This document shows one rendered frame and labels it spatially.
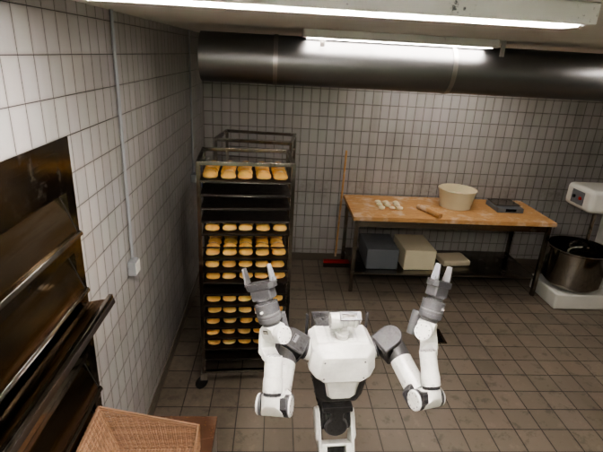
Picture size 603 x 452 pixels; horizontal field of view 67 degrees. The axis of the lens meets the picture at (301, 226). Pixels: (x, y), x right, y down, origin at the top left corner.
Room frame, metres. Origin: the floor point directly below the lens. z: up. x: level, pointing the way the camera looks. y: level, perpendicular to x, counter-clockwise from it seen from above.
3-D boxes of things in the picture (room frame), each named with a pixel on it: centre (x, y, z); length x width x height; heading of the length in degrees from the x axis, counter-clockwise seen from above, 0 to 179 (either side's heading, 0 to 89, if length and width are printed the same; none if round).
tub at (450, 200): (5.03, -1.75, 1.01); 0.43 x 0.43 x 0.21
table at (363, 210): (4.94, -1.61, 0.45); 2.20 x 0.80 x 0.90; 94
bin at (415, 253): (4.92, -1.33, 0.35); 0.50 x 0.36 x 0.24; 5
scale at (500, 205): (5.03, -2.32, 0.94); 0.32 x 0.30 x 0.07; 4
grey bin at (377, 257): (4.89, -0.91, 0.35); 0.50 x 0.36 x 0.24; 4
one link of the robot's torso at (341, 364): (1.66, -0.18, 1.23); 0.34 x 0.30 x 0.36; 98
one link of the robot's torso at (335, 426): (1.68, -0.18, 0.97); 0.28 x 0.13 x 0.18; 8
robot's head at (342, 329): (1.60, -0.19, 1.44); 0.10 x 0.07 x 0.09; 98
